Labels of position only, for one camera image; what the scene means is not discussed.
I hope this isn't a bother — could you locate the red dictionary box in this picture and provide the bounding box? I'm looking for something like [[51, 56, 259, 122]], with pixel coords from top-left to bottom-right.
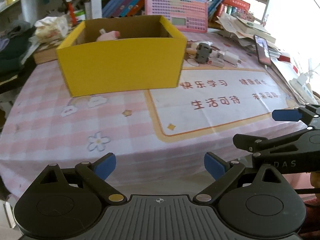
[[223, 0, 250, 11]]

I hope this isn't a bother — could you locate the white power strip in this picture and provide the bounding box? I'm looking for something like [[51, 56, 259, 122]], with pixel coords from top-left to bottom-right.
[[289, 74, 317, 104]]

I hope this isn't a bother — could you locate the yellow cardboard box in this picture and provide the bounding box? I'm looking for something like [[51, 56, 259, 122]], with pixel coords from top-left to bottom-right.
[[56, 15, 187, 97]]

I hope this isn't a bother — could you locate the stack of papers and books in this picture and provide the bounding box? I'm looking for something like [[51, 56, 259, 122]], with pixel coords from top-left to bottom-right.
[[216, 13, 283, 53]]

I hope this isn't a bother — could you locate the black smartphone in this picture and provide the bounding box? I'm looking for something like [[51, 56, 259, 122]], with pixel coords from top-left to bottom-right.
[[253, 35, 271, 67]]

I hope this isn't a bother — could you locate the pink printed table mat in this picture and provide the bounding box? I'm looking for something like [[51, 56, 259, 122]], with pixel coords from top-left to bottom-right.
[[1, 34, 305, 197]]

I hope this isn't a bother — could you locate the row of blue books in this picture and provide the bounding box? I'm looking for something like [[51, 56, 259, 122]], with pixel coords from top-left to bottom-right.
[[101, 0, 151, 19]]

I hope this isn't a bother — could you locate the pink plush pig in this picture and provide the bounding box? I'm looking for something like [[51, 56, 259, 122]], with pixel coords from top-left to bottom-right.
[[97, 29, 120, 41]]

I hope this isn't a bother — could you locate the white power adapter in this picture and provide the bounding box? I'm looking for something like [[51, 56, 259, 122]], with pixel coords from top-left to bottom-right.
[[217, 51, 240, 65]]

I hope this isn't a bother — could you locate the pink learning keyboard tablet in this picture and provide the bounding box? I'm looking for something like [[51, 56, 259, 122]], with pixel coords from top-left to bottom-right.
[[144, 0, 208, 33]]

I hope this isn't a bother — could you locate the pile of clothes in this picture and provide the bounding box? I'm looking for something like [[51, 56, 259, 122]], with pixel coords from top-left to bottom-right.
[[1, 21, 36, 76]]

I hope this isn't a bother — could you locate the grey toy car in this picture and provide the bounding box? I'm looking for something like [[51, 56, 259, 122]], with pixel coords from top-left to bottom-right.
[[195, 43, 212, 64]]

